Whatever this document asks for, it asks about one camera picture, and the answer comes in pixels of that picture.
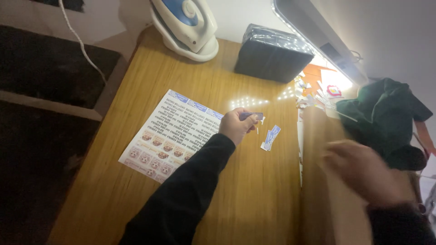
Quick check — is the white and blue clothes iron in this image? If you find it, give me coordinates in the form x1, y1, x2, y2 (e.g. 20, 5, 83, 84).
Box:
149, 0, 219, 62

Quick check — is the person's left hand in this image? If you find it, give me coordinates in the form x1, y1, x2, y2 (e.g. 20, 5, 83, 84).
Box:
218, 108, 259, 147

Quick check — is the blue cut-out paper label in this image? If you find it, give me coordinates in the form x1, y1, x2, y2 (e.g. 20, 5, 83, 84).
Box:
239, 112, 264, 121

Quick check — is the white power cord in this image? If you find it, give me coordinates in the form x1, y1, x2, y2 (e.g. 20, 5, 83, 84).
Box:
58, 0, 108, 85

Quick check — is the heap of paper cuttings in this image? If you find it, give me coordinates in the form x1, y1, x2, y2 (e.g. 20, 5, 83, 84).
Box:
294, 71, 358, 122

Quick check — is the printed sticker sheet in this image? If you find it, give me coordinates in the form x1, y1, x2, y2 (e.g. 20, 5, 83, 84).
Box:
118, 89, 224, 184

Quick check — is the black plastic-wrapped package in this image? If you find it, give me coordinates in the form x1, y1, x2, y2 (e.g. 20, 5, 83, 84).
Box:
234, 23, 315, 84

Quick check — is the person's right hand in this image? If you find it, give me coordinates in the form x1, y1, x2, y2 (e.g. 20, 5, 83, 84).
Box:
320, 140, 417, 209

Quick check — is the white LED desk lamp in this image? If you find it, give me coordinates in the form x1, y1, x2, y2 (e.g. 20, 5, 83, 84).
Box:
271, 0, 369, 86

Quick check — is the dark brown rug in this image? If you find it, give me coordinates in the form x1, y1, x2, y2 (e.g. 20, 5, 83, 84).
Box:
0, 24, 122, 245

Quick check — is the dark green cloth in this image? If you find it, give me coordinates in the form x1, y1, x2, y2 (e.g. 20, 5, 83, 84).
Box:
336, 78, 434, 171

